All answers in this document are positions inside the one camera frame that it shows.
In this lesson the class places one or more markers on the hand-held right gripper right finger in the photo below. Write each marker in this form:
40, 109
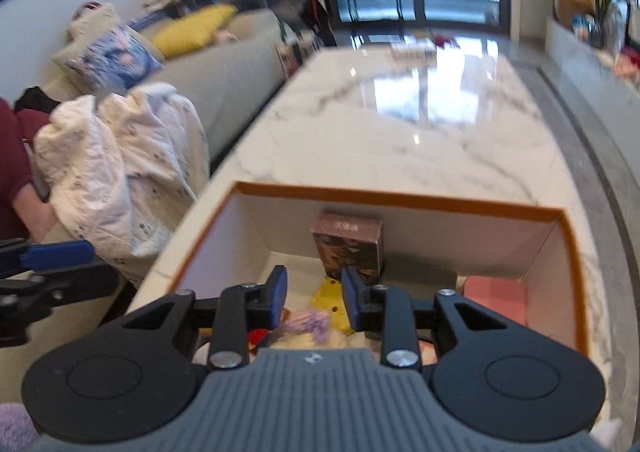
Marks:
351, 299

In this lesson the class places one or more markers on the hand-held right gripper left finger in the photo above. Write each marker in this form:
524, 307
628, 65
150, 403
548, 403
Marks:
277, 297

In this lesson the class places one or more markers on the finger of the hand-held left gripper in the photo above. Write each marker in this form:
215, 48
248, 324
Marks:
65, 282
57, 254

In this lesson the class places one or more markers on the orange cardboard box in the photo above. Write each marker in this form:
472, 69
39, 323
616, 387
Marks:
450, 242

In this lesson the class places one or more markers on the pink case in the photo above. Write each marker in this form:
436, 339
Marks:
492, 298

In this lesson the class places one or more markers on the person's left forearm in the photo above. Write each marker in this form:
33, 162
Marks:
35, 214

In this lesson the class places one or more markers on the yellow toy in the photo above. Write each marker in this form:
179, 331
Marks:
327, 299

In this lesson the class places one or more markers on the purple knit toy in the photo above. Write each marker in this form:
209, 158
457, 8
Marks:
310, 323

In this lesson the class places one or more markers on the brown card box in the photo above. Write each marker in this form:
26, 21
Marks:
347, 247

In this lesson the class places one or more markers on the white printed blanket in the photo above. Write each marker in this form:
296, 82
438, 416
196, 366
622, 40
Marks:
115, 172

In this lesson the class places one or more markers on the person's maroon shirt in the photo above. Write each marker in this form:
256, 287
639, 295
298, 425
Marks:
12, 157

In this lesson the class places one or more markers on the purple fuzzy cloth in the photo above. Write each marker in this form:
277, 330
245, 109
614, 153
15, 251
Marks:
15, 429

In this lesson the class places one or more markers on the black cloth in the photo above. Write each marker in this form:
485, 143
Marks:
37, 99

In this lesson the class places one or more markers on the blue floral pillow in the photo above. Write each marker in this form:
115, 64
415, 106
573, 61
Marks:
117, 59

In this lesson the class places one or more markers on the grey sofa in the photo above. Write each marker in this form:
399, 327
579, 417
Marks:
230, 77

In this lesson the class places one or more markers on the beige pillow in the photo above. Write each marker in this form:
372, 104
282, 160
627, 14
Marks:
92, 19

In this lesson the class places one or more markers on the small white box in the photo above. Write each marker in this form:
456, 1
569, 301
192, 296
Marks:
412, 50

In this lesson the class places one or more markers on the yellow pillow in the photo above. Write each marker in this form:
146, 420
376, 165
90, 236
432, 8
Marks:
192, 29

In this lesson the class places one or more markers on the red toy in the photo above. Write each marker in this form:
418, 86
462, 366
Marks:
445, 40

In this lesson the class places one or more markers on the gold vase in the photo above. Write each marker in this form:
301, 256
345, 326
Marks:
572, 2

